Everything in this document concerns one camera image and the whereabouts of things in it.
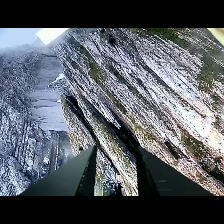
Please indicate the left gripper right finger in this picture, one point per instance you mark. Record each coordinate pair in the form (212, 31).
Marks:
(166, 180)

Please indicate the olive shirt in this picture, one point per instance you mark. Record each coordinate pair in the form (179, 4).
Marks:
(217, 33)

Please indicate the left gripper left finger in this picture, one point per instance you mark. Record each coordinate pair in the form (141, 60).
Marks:
(66, 176)

